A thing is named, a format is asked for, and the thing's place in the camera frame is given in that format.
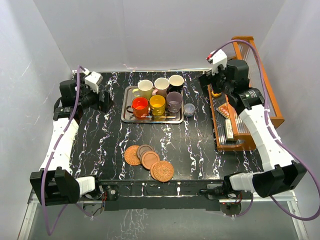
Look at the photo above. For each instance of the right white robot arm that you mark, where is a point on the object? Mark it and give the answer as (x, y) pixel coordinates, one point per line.
(281, 172)

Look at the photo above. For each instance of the aluminium frame rail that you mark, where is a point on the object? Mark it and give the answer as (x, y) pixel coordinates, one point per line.
(179, 217)

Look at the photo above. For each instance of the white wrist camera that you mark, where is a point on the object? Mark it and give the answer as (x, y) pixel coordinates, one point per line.
(218, 59)
(92, 80)

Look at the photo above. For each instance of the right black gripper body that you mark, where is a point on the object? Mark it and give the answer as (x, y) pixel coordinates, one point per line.
(219, 83)

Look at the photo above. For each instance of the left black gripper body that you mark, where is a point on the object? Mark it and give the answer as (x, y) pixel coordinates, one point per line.
(89, 99)

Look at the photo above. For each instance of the orange red mug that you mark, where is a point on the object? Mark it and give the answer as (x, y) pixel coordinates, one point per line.
(139, 107)

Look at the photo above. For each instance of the light brown wooden coaster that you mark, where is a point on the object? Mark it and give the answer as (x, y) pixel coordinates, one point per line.
(149, 158)

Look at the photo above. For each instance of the cream yellow mug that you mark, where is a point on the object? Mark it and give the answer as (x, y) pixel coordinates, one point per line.
(144, 89)

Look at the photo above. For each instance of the dark brown wooden coaster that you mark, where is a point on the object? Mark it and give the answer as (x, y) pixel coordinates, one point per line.
(144, 148)

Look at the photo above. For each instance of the white eraser box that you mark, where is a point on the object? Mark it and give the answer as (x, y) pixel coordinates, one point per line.
(228, 130)

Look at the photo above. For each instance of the lilac mug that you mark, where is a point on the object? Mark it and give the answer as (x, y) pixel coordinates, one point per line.
(174, 101)

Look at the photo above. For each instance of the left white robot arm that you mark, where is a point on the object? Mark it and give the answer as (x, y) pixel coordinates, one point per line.
(54, 184)

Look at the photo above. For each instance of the silver metal tray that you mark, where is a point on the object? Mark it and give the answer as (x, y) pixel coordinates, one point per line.
(166, 118)

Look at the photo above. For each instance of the woven rattan coaster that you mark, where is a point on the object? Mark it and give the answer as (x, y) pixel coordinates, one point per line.
(131, 157)
(162, 171)

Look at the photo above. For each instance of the black mug white inside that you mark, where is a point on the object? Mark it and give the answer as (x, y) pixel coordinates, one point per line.
(176, 83)

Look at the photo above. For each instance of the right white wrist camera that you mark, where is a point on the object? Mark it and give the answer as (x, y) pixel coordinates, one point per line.
(218, 59)

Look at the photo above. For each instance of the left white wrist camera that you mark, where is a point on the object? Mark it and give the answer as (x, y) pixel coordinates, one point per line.
(92, 80)

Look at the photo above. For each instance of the clear jar of paperclips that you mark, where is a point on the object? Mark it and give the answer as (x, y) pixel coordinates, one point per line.
(189, 110)

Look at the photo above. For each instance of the pink mug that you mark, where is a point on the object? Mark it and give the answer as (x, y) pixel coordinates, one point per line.
(161, 85)

